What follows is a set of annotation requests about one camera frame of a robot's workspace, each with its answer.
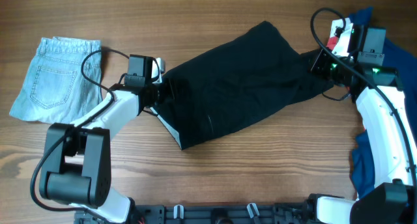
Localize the light blue denim shorts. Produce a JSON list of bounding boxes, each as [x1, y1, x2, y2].
[[9, 36, 102, 124]]

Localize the red and white garment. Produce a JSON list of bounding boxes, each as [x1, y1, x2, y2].
[[326, 18, 353, 57]]

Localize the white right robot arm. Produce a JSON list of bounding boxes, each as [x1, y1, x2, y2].
[[306, 49, 416, 223]]

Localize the navy blue garment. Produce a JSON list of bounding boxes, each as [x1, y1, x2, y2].
[[351, 39, 416, 198]]

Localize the black shorts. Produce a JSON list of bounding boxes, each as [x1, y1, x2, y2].
[[153, 21, 333, 149]]

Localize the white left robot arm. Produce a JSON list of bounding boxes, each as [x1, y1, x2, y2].
[[30, 83, 173, 223]]

